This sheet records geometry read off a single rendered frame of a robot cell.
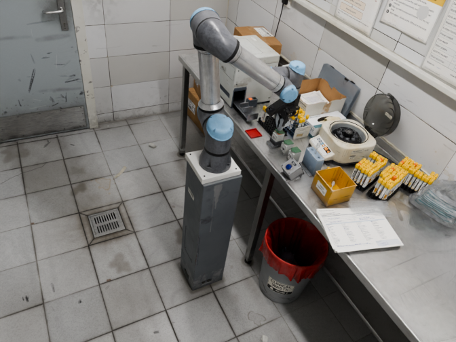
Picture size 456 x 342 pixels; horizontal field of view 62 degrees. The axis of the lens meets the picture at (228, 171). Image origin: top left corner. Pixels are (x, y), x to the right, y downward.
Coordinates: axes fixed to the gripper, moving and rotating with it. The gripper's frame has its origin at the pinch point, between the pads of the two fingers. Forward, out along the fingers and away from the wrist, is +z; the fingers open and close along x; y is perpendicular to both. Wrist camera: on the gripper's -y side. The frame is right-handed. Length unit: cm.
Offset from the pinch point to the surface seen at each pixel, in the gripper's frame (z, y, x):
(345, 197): 6.4, 7.7, -46.9
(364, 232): 9, 4, -65
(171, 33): 21, 7, 169
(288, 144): 3.3, 1.1, -8.9
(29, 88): 52, -107, 163
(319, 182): 3.0, -1.2, -37.3
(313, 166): 4.6, 4.3, -26.2
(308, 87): 1, 43, 32
